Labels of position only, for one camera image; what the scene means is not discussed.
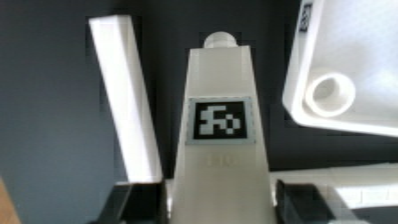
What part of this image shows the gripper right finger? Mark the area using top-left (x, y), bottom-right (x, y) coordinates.
top-left (316, 185), bottom-right (362, 224)

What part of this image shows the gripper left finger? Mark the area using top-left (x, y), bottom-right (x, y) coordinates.
top-left (90, 185), bottom-right (131, 224)

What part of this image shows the white desk leg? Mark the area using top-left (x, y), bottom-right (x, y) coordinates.
top-left (170, 32), bottom-right (277, 224)

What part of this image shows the white desk top tray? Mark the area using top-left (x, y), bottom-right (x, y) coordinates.
top-left (282, 0), bottom-right (398, 137)

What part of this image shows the white U-shaped fence frame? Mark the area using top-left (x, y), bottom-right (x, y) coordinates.
top-left (88, 15), bottom-right (398, 209)

